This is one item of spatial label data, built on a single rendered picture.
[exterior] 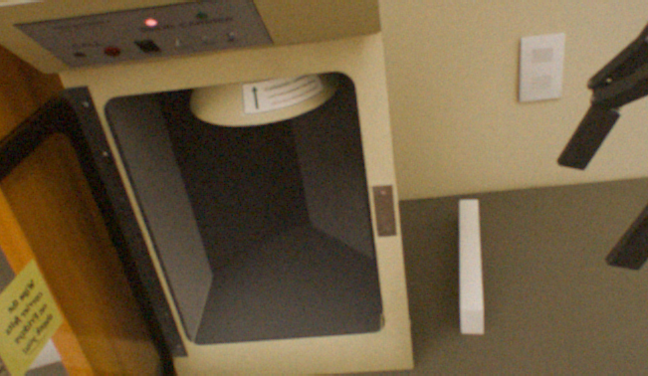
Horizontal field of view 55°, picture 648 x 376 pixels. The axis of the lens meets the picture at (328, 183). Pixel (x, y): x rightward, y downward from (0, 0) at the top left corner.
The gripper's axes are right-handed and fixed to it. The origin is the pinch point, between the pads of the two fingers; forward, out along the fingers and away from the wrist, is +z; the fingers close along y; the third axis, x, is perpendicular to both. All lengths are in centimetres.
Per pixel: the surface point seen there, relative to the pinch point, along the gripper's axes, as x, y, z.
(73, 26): -48.0, -4.3, -4.2
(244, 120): -33.0, -11.8, 6.8
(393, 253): -13.3, -7.4, 18.0
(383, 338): -10.4, -5.7, 31.6
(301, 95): -27.7, -13.7, 3.6
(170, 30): -40.6, -5.6, -5.0
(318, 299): -18.3, -12.7, 34.2
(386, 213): -15.8, -8.1, 12.7
